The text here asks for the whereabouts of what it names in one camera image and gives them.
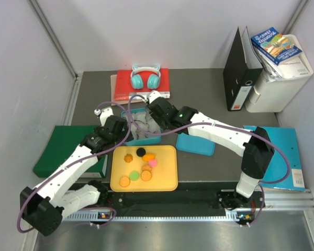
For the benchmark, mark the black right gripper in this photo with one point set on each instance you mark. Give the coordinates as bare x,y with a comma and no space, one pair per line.
163,126

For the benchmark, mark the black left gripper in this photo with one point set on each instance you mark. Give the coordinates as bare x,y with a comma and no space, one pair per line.
123,133

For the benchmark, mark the teal cookie tin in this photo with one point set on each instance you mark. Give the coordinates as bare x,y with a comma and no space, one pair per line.
151,139

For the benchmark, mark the large black sandwich cookie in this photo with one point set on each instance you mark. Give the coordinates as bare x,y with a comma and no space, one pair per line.
140,152

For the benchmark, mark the teal tin lid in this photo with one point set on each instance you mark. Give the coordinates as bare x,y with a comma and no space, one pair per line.
195,145

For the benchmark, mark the orange fish shaped cookie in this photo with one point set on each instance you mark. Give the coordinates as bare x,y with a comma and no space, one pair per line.
148,157

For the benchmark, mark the orange leaf shaped cookie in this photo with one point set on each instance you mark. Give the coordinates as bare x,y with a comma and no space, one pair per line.
146,167

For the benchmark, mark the orange round sandwich cookie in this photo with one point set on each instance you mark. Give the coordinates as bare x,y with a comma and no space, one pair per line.
146,175

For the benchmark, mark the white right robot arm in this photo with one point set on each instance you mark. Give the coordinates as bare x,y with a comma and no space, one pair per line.
192,122

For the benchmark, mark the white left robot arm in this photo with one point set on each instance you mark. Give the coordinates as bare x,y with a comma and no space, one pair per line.
45,206

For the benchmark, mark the white paper cupcake liner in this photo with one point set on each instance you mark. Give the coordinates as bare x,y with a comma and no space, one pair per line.
140,131
140,116
153,127

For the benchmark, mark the orange flower shaped cookie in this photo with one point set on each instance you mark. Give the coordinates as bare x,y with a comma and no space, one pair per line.
128,158

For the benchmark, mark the red book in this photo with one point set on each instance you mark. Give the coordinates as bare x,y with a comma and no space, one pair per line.
141,81

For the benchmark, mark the yellow plastic tray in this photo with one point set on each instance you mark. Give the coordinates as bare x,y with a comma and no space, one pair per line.
164,176

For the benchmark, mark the teal cat ear headphones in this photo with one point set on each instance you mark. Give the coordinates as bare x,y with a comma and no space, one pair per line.
152,81

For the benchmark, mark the green sandwich cookie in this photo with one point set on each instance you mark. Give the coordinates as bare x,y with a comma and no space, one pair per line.
134,175

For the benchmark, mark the pink sandwich cookie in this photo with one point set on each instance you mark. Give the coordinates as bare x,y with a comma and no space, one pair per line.
153,163

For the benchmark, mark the green binder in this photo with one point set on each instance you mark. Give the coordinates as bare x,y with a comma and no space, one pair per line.
62,143

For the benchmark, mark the black lever arch binder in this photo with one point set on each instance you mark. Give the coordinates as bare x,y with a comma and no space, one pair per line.
241,72

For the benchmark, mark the white storage box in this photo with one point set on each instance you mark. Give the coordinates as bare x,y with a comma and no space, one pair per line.
278,85

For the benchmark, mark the blue folder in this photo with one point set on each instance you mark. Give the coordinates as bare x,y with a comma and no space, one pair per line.
271,159

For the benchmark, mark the blue paperback book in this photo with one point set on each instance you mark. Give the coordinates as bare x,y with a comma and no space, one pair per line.
275,46

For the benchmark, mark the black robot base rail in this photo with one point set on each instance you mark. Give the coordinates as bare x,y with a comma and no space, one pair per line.
198,198

